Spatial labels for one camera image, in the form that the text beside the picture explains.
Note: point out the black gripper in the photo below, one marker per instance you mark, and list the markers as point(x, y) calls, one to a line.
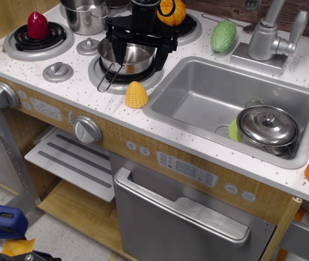
point(162, 37)

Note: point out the silver countertop knob rear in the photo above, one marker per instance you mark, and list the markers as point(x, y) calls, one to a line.
point(88, 47)

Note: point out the orange toy pumpkin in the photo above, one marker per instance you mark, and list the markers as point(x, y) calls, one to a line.
point(176, 17)

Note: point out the white oven shelf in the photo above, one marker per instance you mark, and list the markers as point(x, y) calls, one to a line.
point(86, 166)

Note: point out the right oven dial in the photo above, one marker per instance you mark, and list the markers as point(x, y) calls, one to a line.
point(85, 130)

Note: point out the silver countertop knob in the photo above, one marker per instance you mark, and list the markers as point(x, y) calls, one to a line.
point(88, 47)
point(57, 72)

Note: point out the grey toy sink basin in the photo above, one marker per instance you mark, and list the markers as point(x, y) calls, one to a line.
point(204, 97)

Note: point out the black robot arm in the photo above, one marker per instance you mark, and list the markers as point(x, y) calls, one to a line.
point(142, 27)

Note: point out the green cloth in sink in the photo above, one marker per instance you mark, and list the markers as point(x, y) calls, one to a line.
point(233, 131)

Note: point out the tall steel pot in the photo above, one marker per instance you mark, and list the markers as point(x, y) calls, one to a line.
point(86, 17)

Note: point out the back left stove burner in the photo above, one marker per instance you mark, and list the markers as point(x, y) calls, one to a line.
point(20, 46)

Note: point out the oven dial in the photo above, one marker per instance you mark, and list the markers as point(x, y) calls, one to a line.
point(8, 97)
point(85, 130)

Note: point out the grey dishwasher door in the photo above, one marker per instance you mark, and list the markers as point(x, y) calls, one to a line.
point(163, 219)

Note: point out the left oven dial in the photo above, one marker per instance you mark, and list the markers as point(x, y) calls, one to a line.
point(8, 97)

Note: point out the steel pot with lid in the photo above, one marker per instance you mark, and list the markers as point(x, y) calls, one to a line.
point(267, 128)

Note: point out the silver countertop knob front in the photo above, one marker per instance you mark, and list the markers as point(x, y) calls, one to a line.
point(57, 72)

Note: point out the stove burner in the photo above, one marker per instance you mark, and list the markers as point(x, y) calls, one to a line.
point(103, 82)
point(20, 46)

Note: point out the red toy pepper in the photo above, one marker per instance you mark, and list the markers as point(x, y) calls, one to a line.
point(37, 26)

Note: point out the green toy bitter gourd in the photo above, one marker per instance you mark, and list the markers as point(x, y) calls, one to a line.
point(223, 36)

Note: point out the front stove burner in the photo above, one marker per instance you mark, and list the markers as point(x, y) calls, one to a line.
point(103, 82)

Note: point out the small steel pan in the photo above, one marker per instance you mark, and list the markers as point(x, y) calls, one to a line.
point(138, 59)

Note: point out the yellow toy corn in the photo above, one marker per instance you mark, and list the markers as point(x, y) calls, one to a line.
point(136, 95)

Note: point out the blue clamp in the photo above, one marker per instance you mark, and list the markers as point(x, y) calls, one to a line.
point(13, 223)

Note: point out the silver toy faucet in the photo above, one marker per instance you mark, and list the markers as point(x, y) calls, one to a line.
point(267, 52)

